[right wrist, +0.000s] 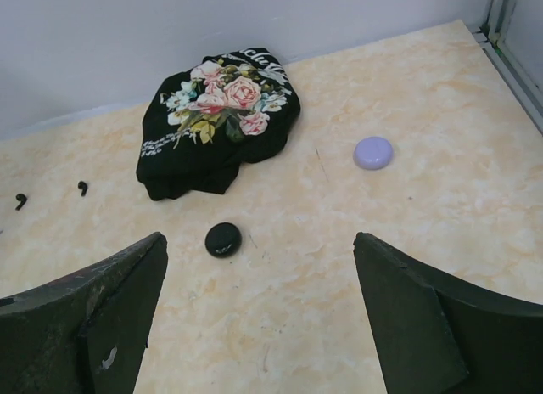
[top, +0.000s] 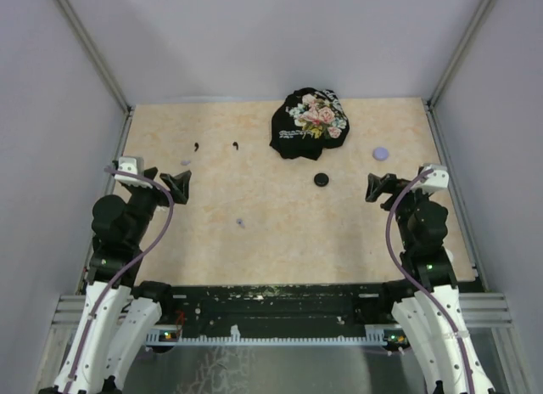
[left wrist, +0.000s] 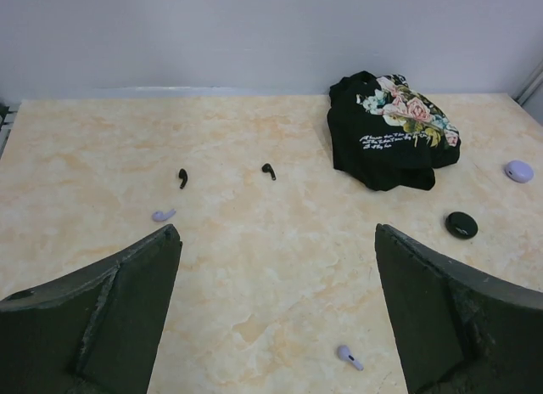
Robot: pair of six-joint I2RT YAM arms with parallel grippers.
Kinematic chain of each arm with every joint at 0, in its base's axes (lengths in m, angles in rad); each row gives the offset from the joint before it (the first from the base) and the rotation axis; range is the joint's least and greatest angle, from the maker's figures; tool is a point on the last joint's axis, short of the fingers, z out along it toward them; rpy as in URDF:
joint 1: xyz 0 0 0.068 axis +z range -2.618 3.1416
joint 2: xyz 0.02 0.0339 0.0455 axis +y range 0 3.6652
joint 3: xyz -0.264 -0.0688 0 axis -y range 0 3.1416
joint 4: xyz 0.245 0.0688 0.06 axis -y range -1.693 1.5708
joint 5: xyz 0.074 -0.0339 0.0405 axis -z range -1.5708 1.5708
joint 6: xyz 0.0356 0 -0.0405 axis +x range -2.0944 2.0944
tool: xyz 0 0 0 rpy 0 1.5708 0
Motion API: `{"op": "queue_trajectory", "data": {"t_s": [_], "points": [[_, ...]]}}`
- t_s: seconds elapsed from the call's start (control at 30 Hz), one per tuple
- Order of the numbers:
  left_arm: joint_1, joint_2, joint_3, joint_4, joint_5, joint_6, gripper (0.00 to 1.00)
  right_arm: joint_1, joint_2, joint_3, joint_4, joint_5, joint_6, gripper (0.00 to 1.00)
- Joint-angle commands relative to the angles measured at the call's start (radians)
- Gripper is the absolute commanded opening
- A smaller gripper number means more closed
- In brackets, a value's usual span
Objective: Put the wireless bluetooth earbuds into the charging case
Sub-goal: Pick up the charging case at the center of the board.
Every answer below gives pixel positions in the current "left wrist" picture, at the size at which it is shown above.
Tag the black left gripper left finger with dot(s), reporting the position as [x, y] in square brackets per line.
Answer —
[95, 330]

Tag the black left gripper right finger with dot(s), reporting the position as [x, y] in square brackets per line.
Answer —
[458, 329]

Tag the black earbud charging case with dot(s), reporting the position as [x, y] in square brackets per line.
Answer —
[461, 225]

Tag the black earbud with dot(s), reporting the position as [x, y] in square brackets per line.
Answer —
[183, 176]
[268, 169]

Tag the purple earbud charging case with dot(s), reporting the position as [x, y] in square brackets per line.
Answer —
[519, 171]

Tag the purple earbud near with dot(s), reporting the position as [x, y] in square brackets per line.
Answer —
[344, 353]

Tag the purple earbud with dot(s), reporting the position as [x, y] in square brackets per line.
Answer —
[163, 216]
[344, 353]

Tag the purple earbud far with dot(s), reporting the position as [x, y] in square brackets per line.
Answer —
[163, 216]

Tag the black floral folded shirt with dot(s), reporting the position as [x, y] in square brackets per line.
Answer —
[386, 135]

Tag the right aluminium frame post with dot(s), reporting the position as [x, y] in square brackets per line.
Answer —
[530, 85]

